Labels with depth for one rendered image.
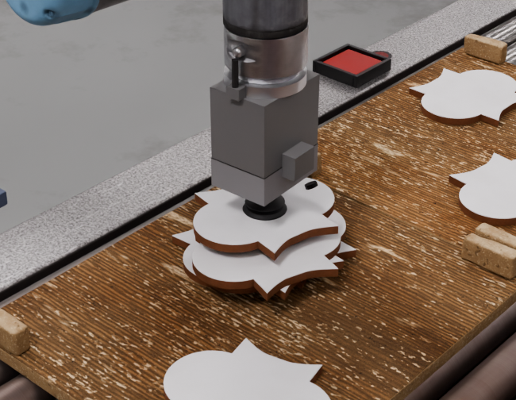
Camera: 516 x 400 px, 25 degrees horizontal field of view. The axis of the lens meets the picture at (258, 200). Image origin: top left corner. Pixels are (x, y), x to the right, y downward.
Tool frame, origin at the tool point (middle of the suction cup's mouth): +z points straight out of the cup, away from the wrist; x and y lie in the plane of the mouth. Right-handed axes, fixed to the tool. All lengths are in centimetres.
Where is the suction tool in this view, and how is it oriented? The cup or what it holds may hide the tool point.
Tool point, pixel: (264, 218)
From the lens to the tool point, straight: 113.0
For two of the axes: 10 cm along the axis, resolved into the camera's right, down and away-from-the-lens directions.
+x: -7.9, -3.3, 5.2
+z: 0.0, 8.5, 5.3
